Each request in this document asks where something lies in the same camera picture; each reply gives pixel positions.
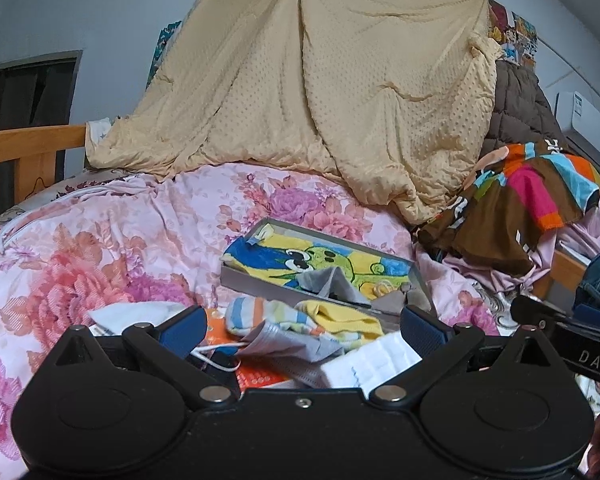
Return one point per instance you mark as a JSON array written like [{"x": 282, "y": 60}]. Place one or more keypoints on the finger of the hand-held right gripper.
[{"x": 535, "y": 308}]

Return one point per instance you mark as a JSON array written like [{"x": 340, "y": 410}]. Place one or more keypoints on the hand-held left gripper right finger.
[{"x": 422, "y": 332}]

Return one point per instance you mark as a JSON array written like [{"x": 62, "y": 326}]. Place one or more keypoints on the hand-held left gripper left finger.
[{"x": 182, "y": 332}]

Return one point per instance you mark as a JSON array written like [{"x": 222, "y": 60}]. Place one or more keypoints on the pastel striped sock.
[{"x": 245, "y": 317}]

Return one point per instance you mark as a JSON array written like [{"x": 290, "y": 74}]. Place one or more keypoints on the yellow sock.
[{"x": 350, "y": 320}]

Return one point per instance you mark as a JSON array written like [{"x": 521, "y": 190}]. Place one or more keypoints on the grey shallow box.
[{"x": 240, "y": 282}]

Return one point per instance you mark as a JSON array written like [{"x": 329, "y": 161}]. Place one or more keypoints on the grey face mask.
[{"x": 280, "y": 345}]

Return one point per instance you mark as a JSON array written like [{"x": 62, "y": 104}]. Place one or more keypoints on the white face mask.
[{"x": 130, "y": 312}]

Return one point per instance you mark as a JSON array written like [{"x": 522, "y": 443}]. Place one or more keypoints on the grey sock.
[{"x": 330, "y": 280}]

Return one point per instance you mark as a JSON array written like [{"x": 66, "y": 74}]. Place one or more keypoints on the brown multicolour striped cloth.
[{"x": 530, "y": 195}]

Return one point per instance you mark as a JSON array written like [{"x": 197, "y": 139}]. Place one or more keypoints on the pink floral bedsheet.
[{"x": 105, "y": 240}]

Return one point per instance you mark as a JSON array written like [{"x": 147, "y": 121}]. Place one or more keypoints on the cartoon print towel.
[{"x": 300, "y": 260}]

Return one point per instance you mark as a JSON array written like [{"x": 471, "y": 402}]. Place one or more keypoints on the white air conditioner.
[{"x": 585, "y": 115}]

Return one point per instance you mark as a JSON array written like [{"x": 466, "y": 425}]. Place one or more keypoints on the brown quilted coat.
[{"x": 517, "y": 105}]

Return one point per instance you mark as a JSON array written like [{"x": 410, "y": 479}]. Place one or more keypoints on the white star-print cloth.
[{"x": 97, "y": 130}]

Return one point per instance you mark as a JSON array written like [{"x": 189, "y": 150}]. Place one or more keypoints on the beige dotted blanket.
[{"x": 305, "y": 85}]

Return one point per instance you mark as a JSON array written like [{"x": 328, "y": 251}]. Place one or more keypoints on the wooden bed rail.
[{"x": 565, "y": 265}]

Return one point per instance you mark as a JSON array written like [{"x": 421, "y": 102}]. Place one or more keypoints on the wooden bed frame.
[{"x": 30, "y": 145}]

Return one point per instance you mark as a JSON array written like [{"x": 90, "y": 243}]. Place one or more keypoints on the colourful wall posters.
[{"x": 517, "y": 35}]

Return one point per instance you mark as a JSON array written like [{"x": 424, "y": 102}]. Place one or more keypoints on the teal wall poster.
[{"x": 162, "y": 45}]

